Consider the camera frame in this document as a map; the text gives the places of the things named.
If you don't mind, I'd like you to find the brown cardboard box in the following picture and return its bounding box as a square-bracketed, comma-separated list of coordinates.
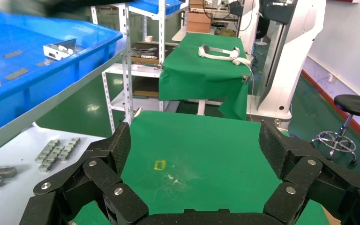
[187, 12, 213, 34]

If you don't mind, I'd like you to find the white cable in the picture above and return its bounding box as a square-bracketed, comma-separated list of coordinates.
[247, 60, 256, 122]

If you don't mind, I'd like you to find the white middle shelf board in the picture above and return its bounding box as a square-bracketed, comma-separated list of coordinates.
[102, 63, 164, 78]

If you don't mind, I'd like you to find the black round stool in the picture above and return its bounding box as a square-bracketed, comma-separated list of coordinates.
[310, 94, 360, 167]

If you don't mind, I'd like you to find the slotted white shelf upright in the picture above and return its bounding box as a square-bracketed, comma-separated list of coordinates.
[90, 5, 118, 134]
[157, 0, 167, 113]
[118, 3, 134, 125]

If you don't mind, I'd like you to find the green table cloth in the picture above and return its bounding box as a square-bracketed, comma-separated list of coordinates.
[158, 32, 252, 121]
[71, 110, 331, 225]

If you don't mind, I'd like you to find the blue plastic bin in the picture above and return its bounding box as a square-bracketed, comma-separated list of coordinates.
[0, 3, 124, 140]
[128, 0, 184, 15]

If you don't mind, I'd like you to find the grey parts pile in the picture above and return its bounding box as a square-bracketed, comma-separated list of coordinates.
[130, 42, 165, 65]

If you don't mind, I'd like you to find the white headset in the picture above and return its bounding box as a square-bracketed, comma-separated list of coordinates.
[197, 44, 251, 67]

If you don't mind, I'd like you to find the white table leg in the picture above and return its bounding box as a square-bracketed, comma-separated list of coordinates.
[184, 98, 224, 116]

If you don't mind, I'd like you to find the black screen panel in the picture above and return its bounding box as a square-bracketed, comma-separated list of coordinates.
[259, 0, 299, 25]

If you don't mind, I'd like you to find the black device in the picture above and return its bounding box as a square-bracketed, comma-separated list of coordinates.
[228, 0, 244, 18]

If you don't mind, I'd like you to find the metal bracket with white end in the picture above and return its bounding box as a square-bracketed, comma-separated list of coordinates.
[43, 38, 78, 60]

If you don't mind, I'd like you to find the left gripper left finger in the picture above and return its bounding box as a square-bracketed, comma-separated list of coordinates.
[19, 122, 150, 225]

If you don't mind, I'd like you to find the white lower shelf board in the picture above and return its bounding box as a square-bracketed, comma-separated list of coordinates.
[110, 93, 180, 113]

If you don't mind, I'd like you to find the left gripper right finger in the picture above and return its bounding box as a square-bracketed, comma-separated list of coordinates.
[258, 120, 360, 225]

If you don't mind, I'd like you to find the white machine stand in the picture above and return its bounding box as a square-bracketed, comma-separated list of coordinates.
[239, 0, 327, 123]

